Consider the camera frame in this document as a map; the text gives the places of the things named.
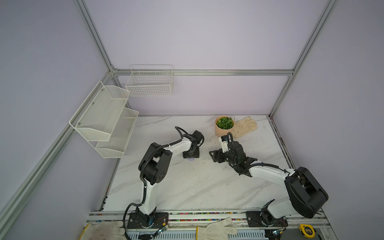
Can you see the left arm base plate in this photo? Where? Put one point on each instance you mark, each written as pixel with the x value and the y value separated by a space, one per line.
pixel 141 221

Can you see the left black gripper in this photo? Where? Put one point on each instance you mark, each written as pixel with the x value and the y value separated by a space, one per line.
pixel 196 155

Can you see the white mesh shelf lower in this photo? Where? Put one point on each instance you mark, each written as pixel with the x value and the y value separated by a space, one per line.
pixel 119 140

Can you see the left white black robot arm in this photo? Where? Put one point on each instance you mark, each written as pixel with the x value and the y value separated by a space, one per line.
pixel 153 169

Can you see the white glove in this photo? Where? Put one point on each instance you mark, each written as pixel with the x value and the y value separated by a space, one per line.
pixel 103 231
pixel 219 230

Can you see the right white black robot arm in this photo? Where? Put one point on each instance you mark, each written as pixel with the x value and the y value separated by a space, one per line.
pixel 305 197

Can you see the white mesh shelf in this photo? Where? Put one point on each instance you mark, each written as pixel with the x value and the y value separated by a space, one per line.
pixel 97 117
pixel 119 140

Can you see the yellow tape measure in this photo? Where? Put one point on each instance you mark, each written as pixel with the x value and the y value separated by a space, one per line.
pixel 307 231

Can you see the white mesh shelf upper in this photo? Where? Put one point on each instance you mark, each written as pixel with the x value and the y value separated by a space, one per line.
pixel 97 117

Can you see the white wire basket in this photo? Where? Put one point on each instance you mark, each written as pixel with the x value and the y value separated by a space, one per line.
pixel 151 80

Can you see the white glove front centre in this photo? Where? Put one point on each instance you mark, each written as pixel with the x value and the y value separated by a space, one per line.
pixel 219 230

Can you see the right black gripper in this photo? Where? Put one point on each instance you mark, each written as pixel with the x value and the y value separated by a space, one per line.
pixel 216 153

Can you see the white glove front left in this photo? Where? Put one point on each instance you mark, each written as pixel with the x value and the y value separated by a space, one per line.
pixel 103 231

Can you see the beige work glove on table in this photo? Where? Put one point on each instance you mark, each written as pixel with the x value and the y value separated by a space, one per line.
pixel 243 127

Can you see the potted green plant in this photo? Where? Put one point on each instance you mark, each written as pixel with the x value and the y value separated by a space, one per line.
pixel 223 125

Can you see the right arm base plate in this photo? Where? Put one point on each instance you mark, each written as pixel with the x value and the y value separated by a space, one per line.
pixel 264 219

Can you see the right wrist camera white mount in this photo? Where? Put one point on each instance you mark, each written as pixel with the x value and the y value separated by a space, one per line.
pixel 224 143

